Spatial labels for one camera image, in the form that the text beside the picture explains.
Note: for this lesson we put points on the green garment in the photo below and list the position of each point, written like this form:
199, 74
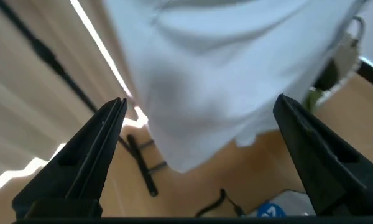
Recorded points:
311, 101

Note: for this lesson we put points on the pale grey shorts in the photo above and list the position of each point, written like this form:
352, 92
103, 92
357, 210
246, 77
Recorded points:
220, 77

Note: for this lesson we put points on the black clothes rack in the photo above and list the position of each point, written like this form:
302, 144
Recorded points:
46, 54

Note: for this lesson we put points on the white laundry basket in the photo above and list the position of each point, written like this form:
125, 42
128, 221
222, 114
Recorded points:
345, 56

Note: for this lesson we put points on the beige curtain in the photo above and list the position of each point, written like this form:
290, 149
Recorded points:
18, 109

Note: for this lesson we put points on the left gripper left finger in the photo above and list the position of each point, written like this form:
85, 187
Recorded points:
74, 174

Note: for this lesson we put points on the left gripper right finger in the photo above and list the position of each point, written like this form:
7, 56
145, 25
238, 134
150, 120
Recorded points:
329, 174

